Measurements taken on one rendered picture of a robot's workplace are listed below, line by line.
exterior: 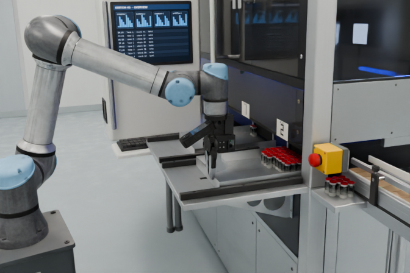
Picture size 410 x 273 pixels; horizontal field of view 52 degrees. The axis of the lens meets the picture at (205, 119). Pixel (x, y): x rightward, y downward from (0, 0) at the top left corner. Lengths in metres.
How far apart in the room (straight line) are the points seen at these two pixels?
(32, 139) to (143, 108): 0.89
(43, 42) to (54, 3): 5.49
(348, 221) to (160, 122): 1.11
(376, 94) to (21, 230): 1.11
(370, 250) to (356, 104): 0.53
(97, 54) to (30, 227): 0.53
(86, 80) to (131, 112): 4.59
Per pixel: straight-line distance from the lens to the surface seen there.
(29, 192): 1.30
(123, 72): 1.12
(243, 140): 1.82
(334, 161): 1.26
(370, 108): 1.40
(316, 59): 1.26
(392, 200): 1.23
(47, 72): 1.31
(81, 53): 1.14
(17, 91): 6.77
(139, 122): 2.17
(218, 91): 1.24
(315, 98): 1.28
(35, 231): 1.33
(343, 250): 1.54
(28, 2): 6.68
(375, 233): 1.59
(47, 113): 1.34
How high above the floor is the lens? 1.41
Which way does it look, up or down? 14 degrees down
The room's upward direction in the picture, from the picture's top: 1 degrees counter-clockwise
